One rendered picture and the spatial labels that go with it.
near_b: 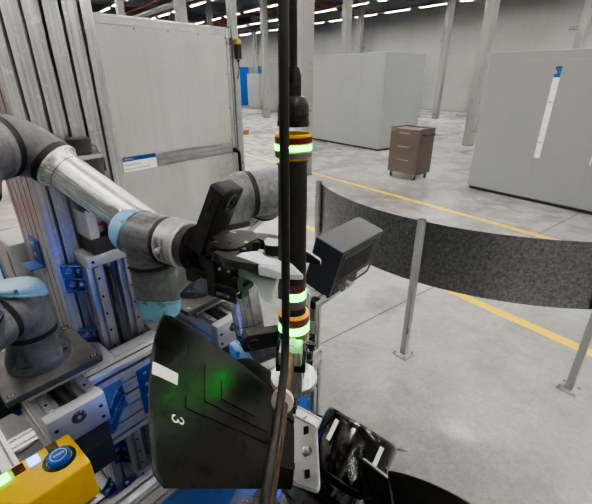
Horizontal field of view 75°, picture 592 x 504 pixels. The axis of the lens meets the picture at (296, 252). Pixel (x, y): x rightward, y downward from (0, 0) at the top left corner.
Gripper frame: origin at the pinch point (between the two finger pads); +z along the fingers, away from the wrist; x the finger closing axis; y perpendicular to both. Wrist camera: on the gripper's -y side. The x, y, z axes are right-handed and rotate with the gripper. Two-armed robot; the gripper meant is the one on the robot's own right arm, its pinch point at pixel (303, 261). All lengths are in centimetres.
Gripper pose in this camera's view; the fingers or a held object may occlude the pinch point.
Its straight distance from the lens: 49.7
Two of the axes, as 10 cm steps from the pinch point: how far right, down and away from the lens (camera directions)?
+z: 8.6, 2.1, -4.6
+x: -5.1, 3.6, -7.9
